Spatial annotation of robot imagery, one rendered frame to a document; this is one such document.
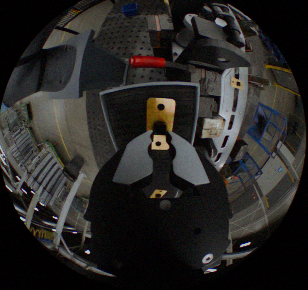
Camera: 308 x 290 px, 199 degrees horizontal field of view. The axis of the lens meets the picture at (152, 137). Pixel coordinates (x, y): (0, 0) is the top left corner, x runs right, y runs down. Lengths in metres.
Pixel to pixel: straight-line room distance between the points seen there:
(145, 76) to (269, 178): 8.34
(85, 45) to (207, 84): 0.32
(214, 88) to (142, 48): 0.52
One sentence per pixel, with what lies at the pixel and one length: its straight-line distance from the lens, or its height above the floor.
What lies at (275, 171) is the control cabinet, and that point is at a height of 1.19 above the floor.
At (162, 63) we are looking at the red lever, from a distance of 0.15.
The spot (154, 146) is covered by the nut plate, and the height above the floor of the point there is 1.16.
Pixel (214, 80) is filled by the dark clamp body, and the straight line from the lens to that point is 0.25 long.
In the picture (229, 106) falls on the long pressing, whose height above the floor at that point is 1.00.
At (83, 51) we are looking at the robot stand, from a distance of 0.28.
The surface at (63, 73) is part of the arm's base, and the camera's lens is 0.28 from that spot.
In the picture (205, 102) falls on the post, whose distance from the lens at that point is 0.21.
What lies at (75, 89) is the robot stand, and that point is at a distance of 0.28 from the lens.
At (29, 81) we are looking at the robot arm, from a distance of 0.25.
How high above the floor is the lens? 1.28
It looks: 58 degrees down
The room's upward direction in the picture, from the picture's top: 175 degrees counter-clockwise
